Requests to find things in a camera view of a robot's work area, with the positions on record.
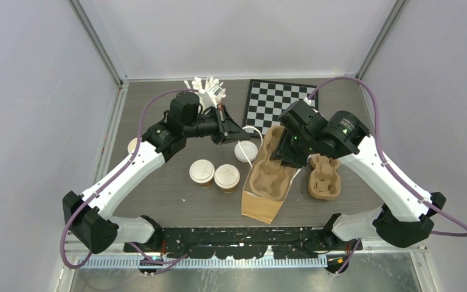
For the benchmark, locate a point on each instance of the stack of paper cups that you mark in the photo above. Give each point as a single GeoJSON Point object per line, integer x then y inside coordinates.
{"type": "Point", "coordinates": [133, 145]}

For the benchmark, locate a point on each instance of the stack of white lids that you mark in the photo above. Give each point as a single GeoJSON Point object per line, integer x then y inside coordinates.
{"type": "Point", "coordinates": [245, 151]}

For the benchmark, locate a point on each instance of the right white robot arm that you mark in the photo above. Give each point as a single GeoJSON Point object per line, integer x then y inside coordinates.
{"type": "Point", "coordinates": [403, 220]}

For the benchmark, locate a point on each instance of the stack of pulp cup carriers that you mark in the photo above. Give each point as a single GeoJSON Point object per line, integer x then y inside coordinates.
{"type": "Point", "coordinates": [324, 181]}

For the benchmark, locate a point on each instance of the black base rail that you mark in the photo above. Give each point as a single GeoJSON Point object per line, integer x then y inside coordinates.
{"type": "Point", "coordinates": [242, 243]}

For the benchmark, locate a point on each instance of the brown paper bag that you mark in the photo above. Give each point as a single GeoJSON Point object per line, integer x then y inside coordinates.
{"type": "Point", "coordinates": [258, 208]}

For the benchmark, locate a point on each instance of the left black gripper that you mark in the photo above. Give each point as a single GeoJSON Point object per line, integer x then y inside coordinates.
{"type": "Point", "coordinates": [228, 131]}

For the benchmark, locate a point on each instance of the lifted pulp cup carrier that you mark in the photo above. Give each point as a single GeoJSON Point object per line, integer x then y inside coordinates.
{"type": "Point", "coordinates": [267, 178]}

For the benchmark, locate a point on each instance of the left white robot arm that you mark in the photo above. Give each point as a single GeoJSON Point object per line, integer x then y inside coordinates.
{"type": "Point", "coordinates": [89, 215]}

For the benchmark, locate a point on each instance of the brown paper cup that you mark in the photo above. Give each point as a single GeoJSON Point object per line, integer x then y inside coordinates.
{"type": "Point", "coordinates": [205, 185]}
{"type": "Point", "coordinates": [229, 190]}

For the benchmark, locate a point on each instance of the black white chessboard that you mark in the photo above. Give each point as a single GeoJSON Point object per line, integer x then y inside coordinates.
{"type": "Point", "coordinates": [266, 100]}

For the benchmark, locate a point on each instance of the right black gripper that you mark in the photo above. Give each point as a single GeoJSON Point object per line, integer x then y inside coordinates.
{"type": "Point", "coordinates": [283, 152]}

